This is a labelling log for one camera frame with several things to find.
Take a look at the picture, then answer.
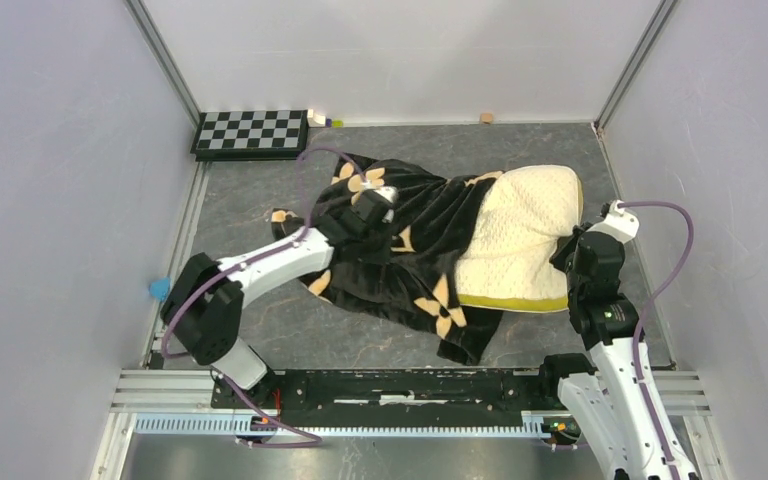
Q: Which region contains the black floral pillowcase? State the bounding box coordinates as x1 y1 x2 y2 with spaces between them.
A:
299 154 501 366

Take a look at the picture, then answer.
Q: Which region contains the white yellow pillow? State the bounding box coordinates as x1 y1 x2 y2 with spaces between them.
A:
455 165 584 314

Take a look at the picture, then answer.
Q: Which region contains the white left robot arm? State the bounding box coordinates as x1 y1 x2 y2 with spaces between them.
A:
161 187 398 408

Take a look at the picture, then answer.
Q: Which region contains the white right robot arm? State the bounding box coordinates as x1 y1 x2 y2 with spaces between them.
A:
537 228 699 479

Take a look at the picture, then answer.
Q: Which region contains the small white block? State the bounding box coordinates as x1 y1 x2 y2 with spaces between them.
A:
306 109 330 128

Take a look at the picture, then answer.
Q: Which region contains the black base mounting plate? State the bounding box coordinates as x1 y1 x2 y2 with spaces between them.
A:
247 368 563 428

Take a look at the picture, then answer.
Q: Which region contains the black grey checkerboard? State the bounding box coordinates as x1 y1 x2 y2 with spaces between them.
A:
190 110 309 162

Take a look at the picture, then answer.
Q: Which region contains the blue small object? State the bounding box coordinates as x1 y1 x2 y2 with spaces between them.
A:
148 277 171 303

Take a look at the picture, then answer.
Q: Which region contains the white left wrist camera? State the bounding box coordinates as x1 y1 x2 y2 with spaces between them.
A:
353 180 398 223

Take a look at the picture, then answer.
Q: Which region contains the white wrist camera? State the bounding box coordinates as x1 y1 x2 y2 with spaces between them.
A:
586 200 640 244
353 180 398 223

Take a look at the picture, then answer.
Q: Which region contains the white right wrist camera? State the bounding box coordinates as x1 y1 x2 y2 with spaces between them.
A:
586 200 640 244

